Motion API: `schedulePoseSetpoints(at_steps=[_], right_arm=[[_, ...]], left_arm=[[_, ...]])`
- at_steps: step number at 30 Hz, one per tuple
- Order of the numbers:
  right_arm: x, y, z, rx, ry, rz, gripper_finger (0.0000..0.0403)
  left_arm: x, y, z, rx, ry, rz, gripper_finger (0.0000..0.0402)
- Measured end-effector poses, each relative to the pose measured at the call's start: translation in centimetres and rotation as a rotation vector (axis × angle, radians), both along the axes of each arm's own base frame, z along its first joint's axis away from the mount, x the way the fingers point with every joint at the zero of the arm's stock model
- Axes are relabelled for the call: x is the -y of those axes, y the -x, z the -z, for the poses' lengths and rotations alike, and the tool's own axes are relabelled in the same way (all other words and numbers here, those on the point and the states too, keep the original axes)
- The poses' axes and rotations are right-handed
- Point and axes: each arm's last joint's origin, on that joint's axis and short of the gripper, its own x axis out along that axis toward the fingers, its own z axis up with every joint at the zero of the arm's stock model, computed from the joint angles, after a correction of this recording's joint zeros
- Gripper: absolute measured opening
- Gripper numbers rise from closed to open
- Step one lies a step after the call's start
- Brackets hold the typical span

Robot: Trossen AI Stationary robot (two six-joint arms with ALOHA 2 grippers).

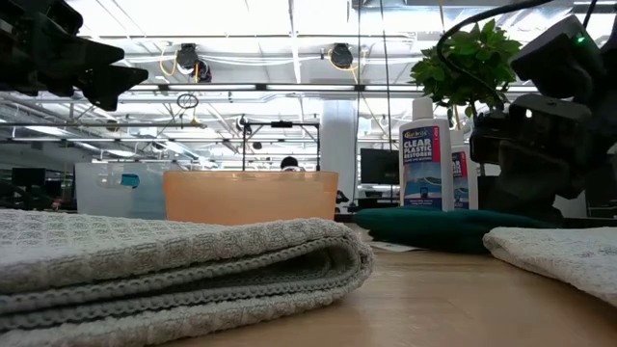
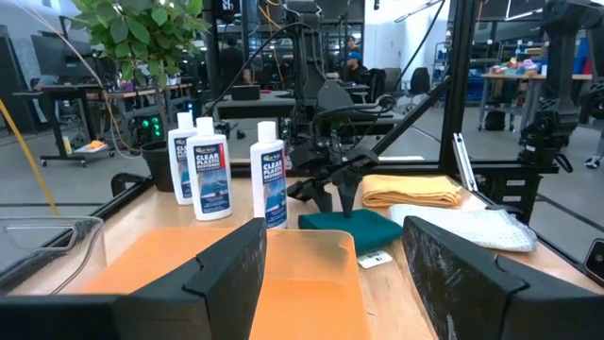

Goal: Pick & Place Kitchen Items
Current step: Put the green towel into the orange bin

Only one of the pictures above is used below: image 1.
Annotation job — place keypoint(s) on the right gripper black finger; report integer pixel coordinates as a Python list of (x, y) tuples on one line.
[(530, 188), (489, 137)]

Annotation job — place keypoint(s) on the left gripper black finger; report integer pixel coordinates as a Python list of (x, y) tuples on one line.
[(99, 54), (113, 82)]

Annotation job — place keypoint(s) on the white plastic restorer bottle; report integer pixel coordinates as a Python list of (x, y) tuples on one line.
[(424, 164), (463, 178)]

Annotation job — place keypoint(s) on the grey waffle weave towel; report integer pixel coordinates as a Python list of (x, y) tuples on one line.
[(169, 260), (564, 255)]

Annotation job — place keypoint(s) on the bright blue sponge cloth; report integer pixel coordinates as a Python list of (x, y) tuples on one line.
[(130, 180)]

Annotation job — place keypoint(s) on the dark green cloth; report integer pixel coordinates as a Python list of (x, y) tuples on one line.
[(434, 231)]

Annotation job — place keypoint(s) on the potted green plant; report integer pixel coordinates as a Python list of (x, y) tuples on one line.
[(463, 62)]

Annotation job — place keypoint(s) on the black monitor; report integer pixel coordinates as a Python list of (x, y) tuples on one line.
[(28, 176), (380, 166)]

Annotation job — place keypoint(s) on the small frosted plastic bin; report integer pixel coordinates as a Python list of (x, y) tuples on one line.
[(111, 202)]

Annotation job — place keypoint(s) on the orange plastic bin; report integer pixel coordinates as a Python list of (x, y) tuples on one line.
[(250, 197)]

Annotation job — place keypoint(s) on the person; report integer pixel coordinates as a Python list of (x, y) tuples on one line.
[(289, 163)]

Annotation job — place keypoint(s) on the black aluminium table frame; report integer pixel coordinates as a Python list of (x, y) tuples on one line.
[(593, 221)]

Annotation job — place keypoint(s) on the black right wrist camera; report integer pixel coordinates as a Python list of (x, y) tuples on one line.
[(554, 58)]

